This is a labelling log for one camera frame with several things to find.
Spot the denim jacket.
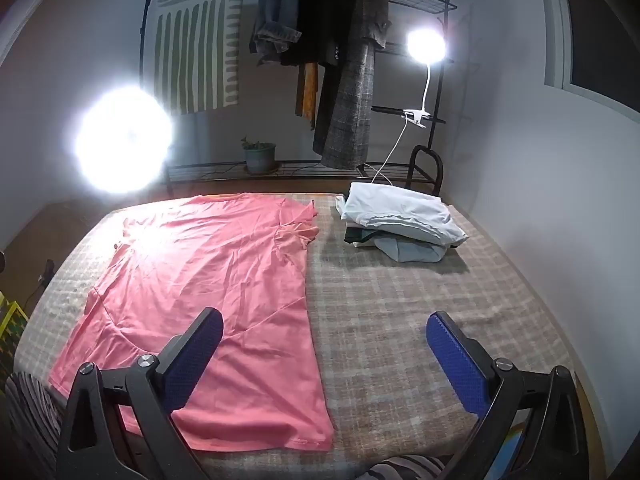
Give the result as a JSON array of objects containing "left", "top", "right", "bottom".
[{"left": 250, "top": 0, "right": 303, "bottom": 66}]

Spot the potted plant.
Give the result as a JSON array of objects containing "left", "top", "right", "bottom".
[{"left": 241, "top": 135, "right": 277, "bottom": 175}]

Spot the beige plaid blanket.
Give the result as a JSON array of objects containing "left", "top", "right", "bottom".
[{"left": 14, "top": 191, "right": 576, "bottom": 480}]

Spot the yellow crate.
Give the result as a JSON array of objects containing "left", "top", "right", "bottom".
[{"left": 0, "top": 295, "right": 28, "bottom": 361}]

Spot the window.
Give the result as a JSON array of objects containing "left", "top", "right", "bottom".
[{"left": 537, "top": 0, "right": 640, "bottom": 123}]

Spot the black jacket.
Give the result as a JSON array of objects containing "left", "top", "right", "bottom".
[{"left": 280, "top": 0, "right": 351, "bottom": 67}]

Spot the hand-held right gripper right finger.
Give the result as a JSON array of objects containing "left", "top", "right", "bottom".
[{"left": 426, "top": 311, "right": 587, "bottom": 480}]

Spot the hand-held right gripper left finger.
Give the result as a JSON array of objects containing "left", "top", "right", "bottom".
[{"left": 56, "top": 306, "right": 224, "bottom": 480}]

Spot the green striped wall hanging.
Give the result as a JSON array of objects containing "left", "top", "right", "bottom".
[{"left": 152, "top": 0, "right": 251, "bottom": 116}]

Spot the stack of folded white clothes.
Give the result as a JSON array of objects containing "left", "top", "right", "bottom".
[{"left": 340, "top": 181, "right": 469, "bottom": 248}]

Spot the pale blue folded garment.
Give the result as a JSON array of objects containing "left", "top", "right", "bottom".
[{"left": 372, "top": 236, "right": 448, "bottom": 263}]

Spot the pink t-shirt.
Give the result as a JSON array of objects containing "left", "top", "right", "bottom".
[{"left": 47, "top": 192, "right": 335, "bottom": 453}]

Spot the white clip-on lamp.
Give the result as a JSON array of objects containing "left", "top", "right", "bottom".
[{"left": 402, "top": 27, "right": 448, "bottom": 128}]

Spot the black metal clothes rack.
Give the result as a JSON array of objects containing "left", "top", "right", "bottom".
[{"left": 140, "top": 0, "right": 458, "bottom": 196}]

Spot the black floor plug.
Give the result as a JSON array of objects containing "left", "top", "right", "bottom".
[{"left": 25, "top": 259, "right": 57, "bottom": 306}]

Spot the white lamp cable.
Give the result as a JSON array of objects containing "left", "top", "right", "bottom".
[{"left": 369, "top": 119, "right": 408, "bottom": 186}]

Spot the ring light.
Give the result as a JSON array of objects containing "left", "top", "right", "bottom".
[{"left": 74, "top": 85, "right": 175, "bottom": 195}]

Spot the black curved metal rail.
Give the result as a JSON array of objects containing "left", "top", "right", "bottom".
[{"left": 407, "top": 146, "right": 445, "bottom": 196}]

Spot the orange garment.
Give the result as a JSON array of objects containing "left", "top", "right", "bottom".
[{"left": 295, "top": 62, "right": 321, "bottom": 121}]

